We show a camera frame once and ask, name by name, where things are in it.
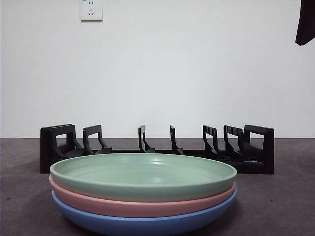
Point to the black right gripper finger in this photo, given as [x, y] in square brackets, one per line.
[306, 24]

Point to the green plate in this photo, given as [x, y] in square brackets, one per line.
[137, 189]

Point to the pink plate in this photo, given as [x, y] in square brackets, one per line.
[123, 205]

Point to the blue plate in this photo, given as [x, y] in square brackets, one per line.
[123, 225]

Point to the black plastic dish rack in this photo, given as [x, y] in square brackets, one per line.
[268, 147]

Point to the white wall socket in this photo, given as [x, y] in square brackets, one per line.
[90, 11]

